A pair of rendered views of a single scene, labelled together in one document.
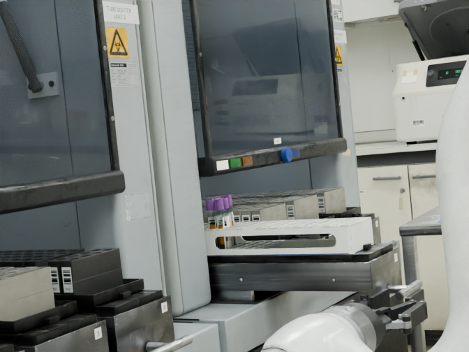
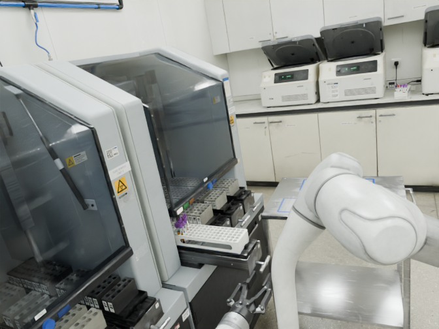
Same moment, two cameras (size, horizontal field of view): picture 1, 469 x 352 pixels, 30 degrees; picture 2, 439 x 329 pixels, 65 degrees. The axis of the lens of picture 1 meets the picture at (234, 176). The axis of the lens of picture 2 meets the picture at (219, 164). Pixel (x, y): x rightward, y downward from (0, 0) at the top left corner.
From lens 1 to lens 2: 0.62 m
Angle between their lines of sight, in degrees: 15
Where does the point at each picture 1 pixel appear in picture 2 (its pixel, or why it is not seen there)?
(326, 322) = not seen: outside the picture
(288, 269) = (212, 257)
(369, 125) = (251, 92)
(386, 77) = (257, 71)
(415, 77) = (269, 79)
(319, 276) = (226, 262)
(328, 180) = (230, 174)
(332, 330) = not seen: outside the picture
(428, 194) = (276, 128)
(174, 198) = (159, 235)
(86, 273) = (119, 300)
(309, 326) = not seen: outside the picture
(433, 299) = (279, 170)
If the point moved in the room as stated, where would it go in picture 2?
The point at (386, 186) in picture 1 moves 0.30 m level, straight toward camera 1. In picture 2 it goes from (259, 125) to (259, 132)
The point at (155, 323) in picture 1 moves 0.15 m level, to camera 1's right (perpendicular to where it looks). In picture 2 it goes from (153, 315) to (198, 307)
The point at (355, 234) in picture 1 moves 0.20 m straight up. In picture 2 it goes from (240, 244) to (232, 196)
